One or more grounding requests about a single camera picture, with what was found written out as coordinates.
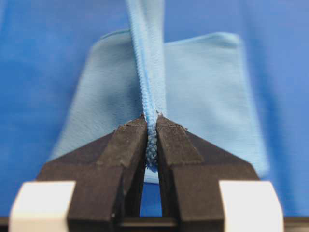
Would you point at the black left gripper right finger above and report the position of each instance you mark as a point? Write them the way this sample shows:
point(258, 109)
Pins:
point(208, 189)

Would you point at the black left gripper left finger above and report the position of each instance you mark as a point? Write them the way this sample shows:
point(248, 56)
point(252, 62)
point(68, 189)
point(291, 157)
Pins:
point(88, 189)

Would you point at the light blue towel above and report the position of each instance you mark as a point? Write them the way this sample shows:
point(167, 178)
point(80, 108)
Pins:
point(200, 83)

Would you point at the dark blue table cloth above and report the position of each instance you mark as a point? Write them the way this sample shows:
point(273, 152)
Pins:
point(43, 44)

